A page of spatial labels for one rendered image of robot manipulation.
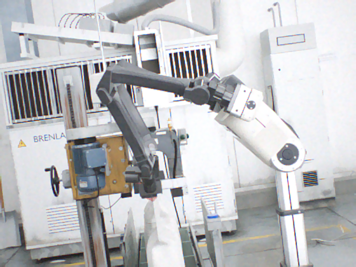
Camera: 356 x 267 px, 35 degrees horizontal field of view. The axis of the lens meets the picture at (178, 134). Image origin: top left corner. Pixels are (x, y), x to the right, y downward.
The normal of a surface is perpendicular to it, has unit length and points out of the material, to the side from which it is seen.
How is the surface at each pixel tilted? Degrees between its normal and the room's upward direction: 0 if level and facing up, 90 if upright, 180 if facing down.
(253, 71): 90
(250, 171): 90
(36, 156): 90
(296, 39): 90
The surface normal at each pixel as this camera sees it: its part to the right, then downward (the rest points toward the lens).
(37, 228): 0.04, 0.06
